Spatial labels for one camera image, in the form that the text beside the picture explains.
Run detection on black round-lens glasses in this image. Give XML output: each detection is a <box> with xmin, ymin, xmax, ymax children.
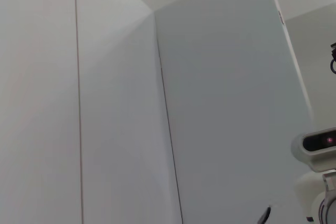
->
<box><xmin>257</xmin><ymin>205</ymin><xmax>273</xmax><ymax>224</ymax></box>

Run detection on white head camera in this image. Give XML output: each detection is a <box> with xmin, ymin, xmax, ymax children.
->
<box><xmin>290</xmin><ymin>128</ymin><xmax>336</xmax><ymax>174</ymax></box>

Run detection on black hanging cable fixture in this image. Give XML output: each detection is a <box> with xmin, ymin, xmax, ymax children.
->
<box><xmin>330</xmin><ymin>42</ymin><xmax>336</xmax><ymax>74</ymax></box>

